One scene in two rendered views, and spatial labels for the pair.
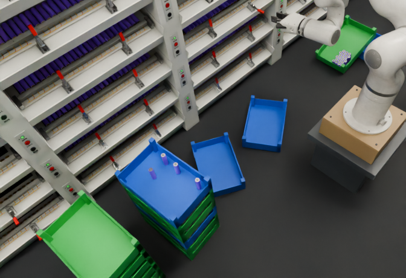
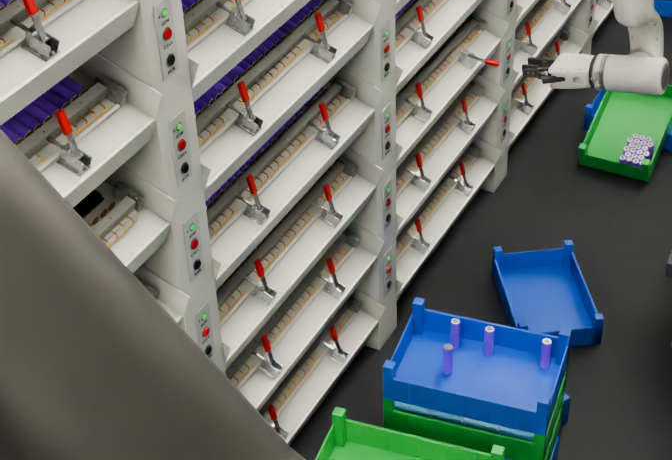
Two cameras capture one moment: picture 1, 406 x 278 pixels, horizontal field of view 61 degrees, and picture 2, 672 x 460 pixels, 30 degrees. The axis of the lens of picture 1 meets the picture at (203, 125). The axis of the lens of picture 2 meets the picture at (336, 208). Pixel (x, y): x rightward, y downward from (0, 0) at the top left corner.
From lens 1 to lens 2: 1.45 m
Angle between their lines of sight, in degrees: 25
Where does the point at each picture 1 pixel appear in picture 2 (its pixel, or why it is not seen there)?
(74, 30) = (281, 94)
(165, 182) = (473, 373)
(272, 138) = (571, 322)
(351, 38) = (637, 113)
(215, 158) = not seen: hidden behind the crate
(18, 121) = (206, 276)
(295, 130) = (609, 298)
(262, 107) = (520, 272)
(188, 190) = (526, 374)
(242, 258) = not seen: outside the picture
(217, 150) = not seen: hidden behind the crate
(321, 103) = (633, 242)
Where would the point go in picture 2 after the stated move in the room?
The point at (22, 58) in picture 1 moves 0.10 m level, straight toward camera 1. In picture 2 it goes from (223, 146) to (272, 163)
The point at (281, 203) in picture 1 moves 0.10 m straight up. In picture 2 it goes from (653, 429) to (659, 396)
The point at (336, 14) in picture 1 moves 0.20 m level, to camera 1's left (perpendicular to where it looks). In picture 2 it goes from (651, 39) to (580, 62)
